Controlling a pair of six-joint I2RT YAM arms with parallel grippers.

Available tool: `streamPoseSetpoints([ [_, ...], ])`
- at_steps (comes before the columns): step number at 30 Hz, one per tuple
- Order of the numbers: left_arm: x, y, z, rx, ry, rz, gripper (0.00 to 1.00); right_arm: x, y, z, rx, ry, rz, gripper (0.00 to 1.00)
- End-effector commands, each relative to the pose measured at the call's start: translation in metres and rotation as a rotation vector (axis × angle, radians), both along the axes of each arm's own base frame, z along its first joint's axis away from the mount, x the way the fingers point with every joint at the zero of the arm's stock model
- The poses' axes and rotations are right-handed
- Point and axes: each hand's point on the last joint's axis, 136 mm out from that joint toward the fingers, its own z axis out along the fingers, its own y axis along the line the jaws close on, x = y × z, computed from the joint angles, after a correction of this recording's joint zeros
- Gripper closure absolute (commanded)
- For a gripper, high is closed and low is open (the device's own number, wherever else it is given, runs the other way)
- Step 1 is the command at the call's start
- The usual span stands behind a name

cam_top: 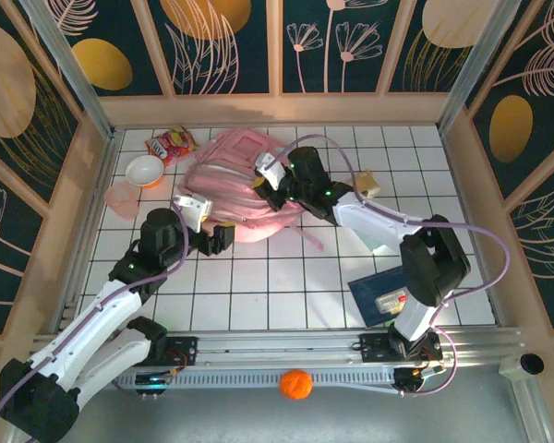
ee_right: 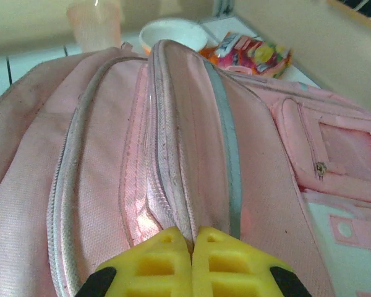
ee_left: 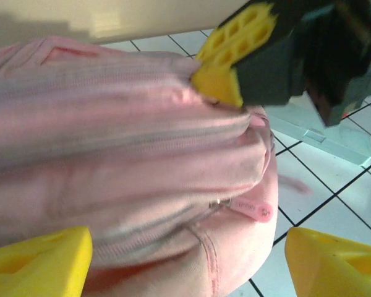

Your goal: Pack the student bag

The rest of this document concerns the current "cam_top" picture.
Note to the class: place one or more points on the red yellow snack packet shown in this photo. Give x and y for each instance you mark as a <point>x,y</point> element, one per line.
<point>171,144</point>

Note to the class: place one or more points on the orange ball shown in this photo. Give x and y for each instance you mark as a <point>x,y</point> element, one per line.
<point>296,384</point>

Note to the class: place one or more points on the aluminium frame post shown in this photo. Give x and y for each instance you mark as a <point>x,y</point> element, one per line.
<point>475,69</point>
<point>71,69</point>

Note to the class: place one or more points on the small tan box toy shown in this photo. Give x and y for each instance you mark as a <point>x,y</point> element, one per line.
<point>369,183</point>

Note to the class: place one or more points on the aluminium mounting rail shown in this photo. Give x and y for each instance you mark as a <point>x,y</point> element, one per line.
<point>277,346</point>

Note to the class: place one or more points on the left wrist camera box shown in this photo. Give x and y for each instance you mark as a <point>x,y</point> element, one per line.
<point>194,210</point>

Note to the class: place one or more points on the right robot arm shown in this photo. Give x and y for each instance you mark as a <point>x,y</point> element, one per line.
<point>434,258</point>

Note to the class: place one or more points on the light blue pencil case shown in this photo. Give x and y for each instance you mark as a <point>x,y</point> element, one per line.
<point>374,244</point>

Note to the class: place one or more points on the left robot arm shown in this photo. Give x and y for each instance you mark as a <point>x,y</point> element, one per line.
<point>120,346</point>

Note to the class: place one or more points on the white bowl orange outside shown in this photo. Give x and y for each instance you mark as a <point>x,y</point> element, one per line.
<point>144,171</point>

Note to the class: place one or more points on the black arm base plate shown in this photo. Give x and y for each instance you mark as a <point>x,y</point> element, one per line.
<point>184,350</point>
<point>374,348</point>

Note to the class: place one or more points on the grey box black cap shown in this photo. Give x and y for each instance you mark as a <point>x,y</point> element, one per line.
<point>533,364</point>

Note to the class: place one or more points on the dark blue notebook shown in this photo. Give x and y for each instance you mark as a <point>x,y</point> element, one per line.
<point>364,295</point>

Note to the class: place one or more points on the pink school backpack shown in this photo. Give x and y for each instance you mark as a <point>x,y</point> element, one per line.
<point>221,184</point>

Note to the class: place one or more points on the white card red label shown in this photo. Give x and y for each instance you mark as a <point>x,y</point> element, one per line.
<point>390,302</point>

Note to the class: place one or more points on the small controller board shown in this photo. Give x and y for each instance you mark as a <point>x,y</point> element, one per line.
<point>152,380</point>
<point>411,378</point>

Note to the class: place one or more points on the translucent pink plastic cup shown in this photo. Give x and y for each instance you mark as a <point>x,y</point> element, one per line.
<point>122,200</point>

